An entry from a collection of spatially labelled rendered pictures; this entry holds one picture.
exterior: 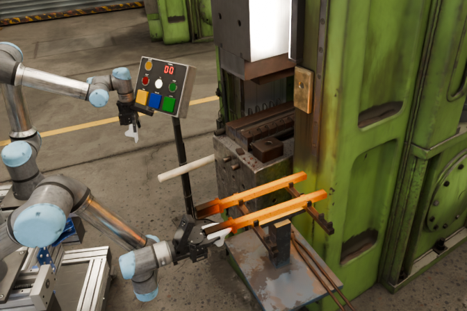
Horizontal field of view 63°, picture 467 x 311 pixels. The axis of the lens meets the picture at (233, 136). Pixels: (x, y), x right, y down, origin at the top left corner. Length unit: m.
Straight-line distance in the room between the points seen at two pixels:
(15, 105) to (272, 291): 1.32
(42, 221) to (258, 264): 0.80
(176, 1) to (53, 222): 5.55
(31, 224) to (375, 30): 1.26
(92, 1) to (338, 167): 8.34
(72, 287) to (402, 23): 2.02
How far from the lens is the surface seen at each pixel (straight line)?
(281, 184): 1.47
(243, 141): 1.79
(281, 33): 1.60
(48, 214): 1.14
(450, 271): 2.70
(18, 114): 1.95
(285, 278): 1.51
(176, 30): 6.49
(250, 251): 1.59
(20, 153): 1.88
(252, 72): 1.63
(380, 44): 1.57
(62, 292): 2.35
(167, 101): 2.09
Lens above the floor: 1.90
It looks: 31 degrees down
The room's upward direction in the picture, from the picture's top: 4 degrees counter-clockwise
